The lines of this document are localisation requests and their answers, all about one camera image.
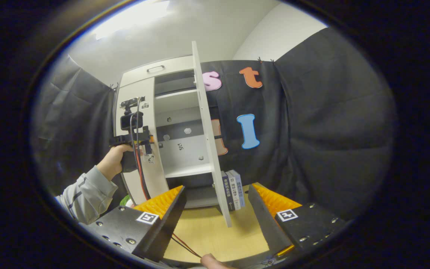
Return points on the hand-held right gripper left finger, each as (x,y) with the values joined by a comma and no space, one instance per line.
(170,220)

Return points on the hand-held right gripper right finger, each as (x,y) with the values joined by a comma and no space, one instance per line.
(265,220)

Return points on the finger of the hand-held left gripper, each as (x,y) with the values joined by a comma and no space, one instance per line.
(148,140)

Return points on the white shoe cabinet door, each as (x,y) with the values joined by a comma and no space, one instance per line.
(158,175)
(210,149)

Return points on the white double-door shoe cabinet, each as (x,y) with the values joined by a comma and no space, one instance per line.
(185,149)

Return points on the white cabinet drawer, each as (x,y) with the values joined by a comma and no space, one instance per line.
(177,65)

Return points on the light blue book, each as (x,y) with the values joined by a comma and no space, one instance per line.
(240,186)

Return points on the white book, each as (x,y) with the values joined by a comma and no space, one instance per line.
(234,190)

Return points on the dark blue book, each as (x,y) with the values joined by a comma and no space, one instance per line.
(228,195)

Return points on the green white round object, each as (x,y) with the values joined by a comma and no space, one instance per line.
(125,201)

